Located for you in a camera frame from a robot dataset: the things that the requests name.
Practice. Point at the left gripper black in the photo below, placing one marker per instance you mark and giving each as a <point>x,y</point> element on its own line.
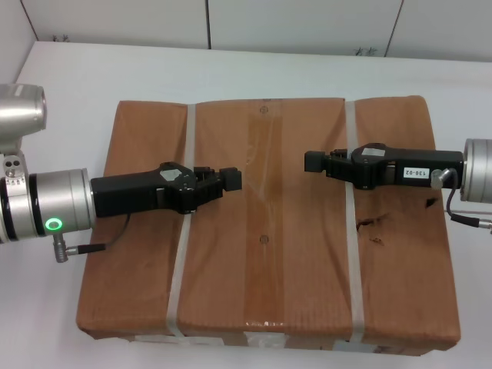
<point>130,194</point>

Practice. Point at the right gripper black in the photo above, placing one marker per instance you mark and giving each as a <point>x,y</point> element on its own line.
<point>384,157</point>

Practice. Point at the brown cardboard box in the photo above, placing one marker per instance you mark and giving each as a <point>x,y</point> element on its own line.
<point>300,238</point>

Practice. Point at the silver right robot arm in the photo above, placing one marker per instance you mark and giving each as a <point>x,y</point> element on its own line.
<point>478,169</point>

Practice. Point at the white box side label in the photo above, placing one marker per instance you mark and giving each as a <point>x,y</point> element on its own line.
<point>177,339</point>

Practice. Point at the grey box side sticker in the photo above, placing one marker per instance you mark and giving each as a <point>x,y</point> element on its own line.
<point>355,346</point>

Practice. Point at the clear packing tape strip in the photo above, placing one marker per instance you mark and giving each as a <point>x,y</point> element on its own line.
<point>265,200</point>

